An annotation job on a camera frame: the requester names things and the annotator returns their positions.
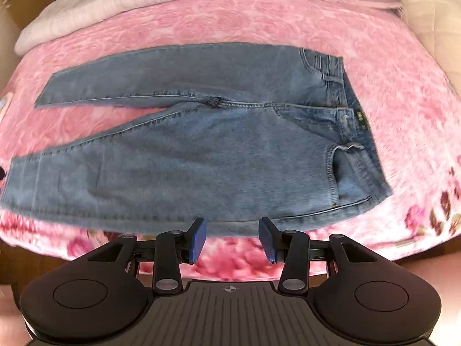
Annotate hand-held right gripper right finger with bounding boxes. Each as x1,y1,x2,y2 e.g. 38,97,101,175
258,217,376,295

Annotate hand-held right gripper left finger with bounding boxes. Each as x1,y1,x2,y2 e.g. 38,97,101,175
88,218,208,295

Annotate blue denim jeans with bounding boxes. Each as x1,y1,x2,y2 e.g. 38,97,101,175
0,42,393,237

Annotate pink floral blanket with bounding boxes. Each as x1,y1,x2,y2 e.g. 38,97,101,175
0,0,461,282

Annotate striped pale pink quilt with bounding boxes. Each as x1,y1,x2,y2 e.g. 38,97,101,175
14,0,422,55

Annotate cream quilted headboard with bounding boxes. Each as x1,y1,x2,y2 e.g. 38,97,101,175
399,0,461,99

